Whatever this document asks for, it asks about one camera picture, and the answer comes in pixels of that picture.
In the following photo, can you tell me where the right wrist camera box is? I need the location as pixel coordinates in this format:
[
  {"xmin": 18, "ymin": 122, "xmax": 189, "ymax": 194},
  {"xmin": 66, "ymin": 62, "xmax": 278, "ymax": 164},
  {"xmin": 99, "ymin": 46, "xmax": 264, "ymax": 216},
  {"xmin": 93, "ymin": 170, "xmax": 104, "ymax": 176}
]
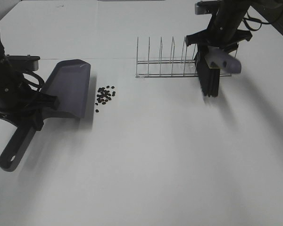
[{"xmin": 194, "ymin": 0, "xmax": 220, "ymax": 15}]

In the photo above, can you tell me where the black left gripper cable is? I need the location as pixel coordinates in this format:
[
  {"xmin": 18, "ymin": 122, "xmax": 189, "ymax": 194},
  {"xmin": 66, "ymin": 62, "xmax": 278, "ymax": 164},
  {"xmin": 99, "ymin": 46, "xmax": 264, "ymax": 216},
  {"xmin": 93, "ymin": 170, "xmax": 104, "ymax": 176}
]
[{"xmin": 21, "ymin": 72, "xmax": 46, "ymax": 95}]

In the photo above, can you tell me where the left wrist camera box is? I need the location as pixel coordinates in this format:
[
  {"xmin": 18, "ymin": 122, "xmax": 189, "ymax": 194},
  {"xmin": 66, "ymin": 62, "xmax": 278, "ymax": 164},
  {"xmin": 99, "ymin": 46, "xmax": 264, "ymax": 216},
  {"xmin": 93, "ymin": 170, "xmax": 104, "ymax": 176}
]
[{"xmin": 6, "ymin": 55, "xmax": 41, "ymax": 72}]

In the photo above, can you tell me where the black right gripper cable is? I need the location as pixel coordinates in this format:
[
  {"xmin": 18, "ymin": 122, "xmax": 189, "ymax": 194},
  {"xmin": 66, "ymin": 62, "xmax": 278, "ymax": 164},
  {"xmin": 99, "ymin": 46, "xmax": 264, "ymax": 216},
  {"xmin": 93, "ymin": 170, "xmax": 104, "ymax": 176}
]
[{"xmin": 242, "ymin": 0, "xmax": 283, "ymax": 32}]

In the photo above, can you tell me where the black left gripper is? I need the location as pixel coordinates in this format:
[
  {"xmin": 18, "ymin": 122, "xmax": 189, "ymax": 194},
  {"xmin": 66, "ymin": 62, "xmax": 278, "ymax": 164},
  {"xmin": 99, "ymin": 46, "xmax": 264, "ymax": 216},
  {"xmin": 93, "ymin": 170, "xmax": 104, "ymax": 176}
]
[{"xmin": 0, "ymin": 68, "xmax": 59, "ymax": 128}]

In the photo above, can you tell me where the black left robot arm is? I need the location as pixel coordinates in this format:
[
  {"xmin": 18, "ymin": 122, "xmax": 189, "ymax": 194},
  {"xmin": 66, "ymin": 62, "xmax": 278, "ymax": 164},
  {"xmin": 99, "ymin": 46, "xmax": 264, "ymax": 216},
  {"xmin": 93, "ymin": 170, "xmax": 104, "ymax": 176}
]
[{"xmin": 0, "ymin": 39, "xmax": 58, "ymax": 131}]

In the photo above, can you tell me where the purple plastic dustpan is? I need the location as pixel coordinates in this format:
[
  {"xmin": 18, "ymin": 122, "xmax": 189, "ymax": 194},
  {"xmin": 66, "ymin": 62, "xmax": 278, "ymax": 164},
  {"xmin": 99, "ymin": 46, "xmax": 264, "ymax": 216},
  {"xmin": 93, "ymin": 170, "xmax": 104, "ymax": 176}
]
[{"xmin": 0, "ymin": 59, "xmax": 91, "ymax": 172}]

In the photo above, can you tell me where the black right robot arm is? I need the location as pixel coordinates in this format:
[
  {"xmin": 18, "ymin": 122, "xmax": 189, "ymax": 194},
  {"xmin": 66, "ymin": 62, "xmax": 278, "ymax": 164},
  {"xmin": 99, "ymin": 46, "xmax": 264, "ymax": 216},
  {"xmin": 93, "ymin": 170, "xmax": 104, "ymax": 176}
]
[{"xmin": 185, "ymin": 0, "xmax": 252, "ymax": 53}]

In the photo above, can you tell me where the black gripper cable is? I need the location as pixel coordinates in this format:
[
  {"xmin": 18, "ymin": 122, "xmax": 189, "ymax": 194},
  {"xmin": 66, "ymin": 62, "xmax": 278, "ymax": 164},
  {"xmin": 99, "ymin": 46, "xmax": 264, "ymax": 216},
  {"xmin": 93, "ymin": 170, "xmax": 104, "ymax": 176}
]
[
  {"xmin": 21, "ymin": 72, "xmax": 46, "ymax": 95},
  {"xmin": 242, "ymin": 0, "xmax": 283, "ymax": 32}
]

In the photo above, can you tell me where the pile of coffee beans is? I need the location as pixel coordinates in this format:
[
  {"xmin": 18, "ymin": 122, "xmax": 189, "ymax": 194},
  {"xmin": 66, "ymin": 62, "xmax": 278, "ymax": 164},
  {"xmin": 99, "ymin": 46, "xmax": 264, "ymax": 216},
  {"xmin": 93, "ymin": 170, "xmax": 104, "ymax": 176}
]
[{"xmin": 95, "ymin": 85, "xmax": 116, "ymax": 105}]

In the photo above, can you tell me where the metal wire dish rack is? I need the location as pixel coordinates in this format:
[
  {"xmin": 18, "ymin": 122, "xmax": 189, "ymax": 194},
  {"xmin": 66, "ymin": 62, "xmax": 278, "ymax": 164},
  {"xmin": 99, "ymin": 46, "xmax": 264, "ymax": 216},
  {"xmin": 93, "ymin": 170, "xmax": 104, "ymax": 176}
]
[{"xmin": 135, "ymin": 38, "xmax": 237, "ymax": 78}]

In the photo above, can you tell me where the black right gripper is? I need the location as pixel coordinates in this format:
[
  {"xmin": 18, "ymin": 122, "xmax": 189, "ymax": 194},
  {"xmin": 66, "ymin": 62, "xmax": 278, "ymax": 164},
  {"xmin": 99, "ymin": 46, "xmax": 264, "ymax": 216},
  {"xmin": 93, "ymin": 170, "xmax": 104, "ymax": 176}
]
[{"xmin": 185, "ymin": 9, "xmax": 252, "ymax": 48}]

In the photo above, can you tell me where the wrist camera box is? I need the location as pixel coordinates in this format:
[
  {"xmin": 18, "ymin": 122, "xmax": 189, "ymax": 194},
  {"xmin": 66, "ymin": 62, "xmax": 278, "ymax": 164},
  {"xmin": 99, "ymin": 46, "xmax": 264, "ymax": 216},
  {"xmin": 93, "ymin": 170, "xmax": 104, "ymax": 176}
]
[
  {"xmin": 6, "ymin": 55, "xmax": 41, "ymax": 72},
  {"xmin": 194, "ymin": 0, "xmax": 220, "ymax": 15}
]

